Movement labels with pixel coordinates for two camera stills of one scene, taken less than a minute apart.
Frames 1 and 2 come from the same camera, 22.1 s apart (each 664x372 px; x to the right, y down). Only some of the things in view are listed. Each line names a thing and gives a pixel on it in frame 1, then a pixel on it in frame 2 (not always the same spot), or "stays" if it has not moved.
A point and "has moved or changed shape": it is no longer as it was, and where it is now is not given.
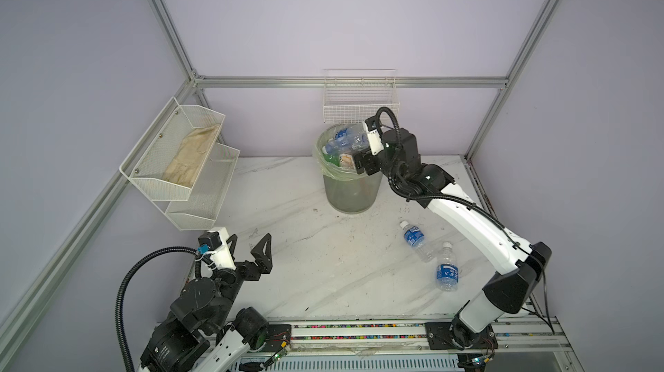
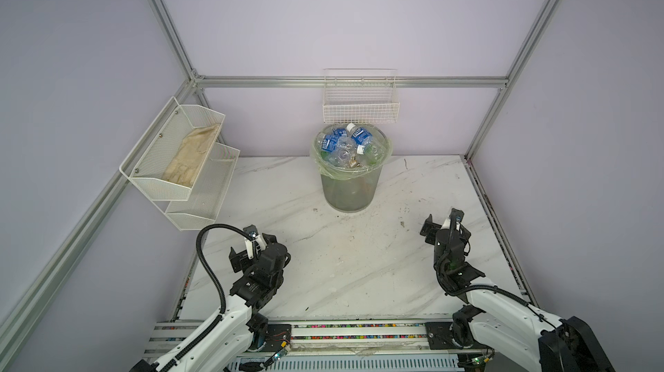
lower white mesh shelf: (199, 211) stays
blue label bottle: (447, 275) has moved or changed shape
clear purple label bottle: (358, 138) to (345, 150)
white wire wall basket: (354, 95) stays
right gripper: (365, 158) to (431, 229)
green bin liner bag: (319, 140) stays
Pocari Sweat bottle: (415, 238) to (373, 150)
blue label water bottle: (342, 138) stays
